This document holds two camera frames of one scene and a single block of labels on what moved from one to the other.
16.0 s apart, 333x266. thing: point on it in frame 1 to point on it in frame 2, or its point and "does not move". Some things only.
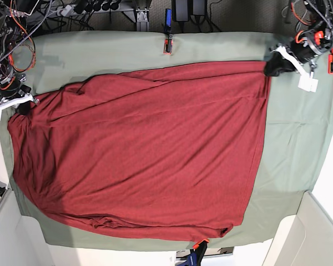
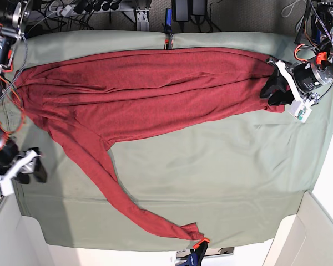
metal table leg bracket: (142, 24) does not move
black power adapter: (181, 10) does not move
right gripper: (276, 63) to (281, 83)
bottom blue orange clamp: (196, 255) does not move
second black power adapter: (199, 7) does not move
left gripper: (24, 97) to (26, 164)
